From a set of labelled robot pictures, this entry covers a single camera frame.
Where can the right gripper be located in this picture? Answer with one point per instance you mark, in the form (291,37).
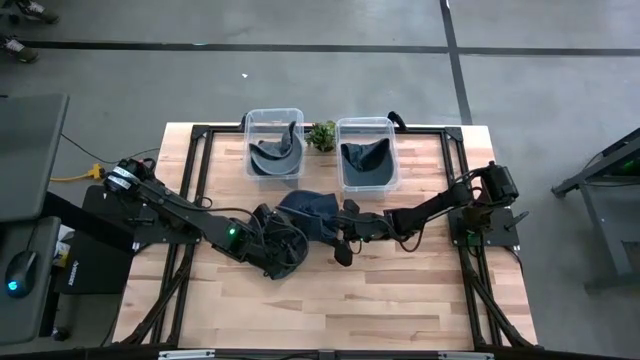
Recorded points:
(365,225)

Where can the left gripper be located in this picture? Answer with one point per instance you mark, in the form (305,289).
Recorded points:
(277,245)

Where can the dark blue cap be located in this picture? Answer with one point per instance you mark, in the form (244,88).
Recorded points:
(367,170)

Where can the light grey cap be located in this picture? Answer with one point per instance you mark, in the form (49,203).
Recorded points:
(275,165)

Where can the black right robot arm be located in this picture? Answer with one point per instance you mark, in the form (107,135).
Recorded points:
(430,207)

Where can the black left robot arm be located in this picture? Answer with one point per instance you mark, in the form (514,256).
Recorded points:
(190,212)

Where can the clear plastic bin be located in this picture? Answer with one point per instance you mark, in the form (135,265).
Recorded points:
(367,127)
(272,120)

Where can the small green potted plant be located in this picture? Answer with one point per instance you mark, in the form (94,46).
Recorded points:
(321,136)

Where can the black case with white print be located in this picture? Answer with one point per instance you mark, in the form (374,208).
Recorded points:
(100,275)

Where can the yellow power plug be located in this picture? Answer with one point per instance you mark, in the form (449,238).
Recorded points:
(92,173)

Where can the small white yellow packet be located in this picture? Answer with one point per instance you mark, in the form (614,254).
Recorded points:
(62,250)

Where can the grey desk pad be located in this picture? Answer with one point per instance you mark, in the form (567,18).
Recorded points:
(45,235)

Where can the black caster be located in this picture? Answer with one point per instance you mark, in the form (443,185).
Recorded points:
(60,333)

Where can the grey metal stand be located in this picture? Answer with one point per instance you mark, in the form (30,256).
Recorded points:
(607,235)

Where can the black computer mouse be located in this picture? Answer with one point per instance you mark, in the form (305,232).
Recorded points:
(22,270)

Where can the grey monitor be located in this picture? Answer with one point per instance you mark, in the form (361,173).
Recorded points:
(30,155)

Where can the person's shoe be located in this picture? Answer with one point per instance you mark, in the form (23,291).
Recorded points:
(37,9)
(19,49)

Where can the black aluminium frame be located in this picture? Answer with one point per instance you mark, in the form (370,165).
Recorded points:
(425,131)

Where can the silver bracket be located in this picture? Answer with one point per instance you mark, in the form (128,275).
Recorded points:
(465,355)
(185,354)

